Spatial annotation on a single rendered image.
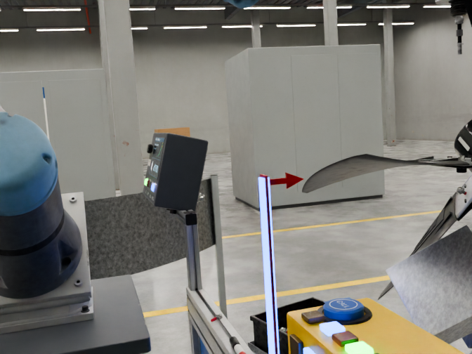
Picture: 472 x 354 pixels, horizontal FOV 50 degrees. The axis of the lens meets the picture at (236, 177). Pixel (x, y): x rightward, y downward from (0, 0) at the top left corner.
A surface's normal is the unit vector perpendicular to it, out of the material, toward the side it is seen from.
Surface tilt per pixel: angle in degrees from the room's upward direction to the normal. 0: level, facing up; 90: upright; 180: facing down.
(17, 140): 51
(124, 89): 90
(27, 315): 90
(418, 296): 55
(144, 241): 90
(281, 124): 90
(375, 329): 0
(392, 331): 0
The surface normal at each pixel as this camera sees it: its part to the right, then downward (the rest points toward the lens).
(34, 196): 0.77, 0.53
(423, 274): -0.54, -0.46
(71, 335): -0.07, -0.99
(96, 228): 0.55, 0.06
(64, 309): 0.28, 0.09
